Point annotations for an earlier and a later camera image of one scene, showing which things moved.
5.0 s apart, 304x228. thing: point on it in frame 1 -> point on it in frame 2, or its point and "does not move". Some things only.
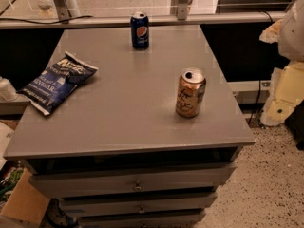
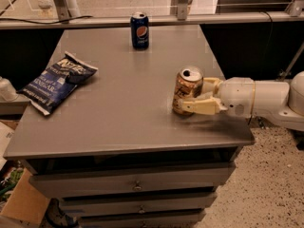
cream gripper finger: [285, 94] -> [235, 94]
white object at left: [8, 92] does not move
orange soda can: [190, 93] does not move
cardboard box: [27, 202] does not move
